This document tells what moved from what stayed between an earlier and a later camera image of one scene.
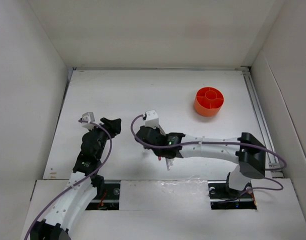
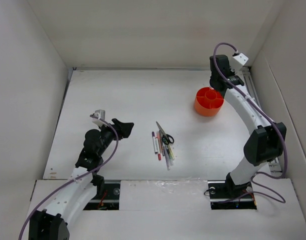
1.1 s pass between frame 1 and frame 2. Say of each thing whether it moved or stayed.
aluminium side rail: stayed
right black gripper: moved
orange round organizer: stayed
